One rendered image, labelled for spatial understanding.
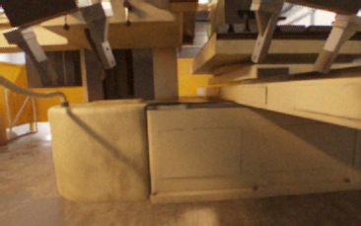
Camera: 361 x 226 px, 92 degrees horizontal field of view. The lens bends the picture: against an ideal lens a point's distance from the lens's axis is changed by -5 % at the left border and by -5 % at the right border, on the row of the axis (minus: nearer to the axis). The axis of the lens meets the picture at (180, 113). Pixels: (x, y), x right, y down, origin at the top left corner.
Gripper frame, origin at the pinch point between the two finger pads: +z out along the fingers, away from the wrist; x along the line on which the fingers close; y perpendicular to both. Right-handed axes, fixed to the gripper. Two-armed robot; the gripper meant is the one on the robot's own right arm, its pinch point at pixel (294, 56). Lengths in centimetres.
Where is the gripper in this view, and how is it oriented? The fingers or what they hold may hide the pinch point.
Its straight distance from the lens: 40.2
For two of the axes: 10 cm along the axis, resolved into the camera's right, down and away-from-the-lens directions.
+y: 0.6, 5.1, -8.6
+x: 9.9, 0.8, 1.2
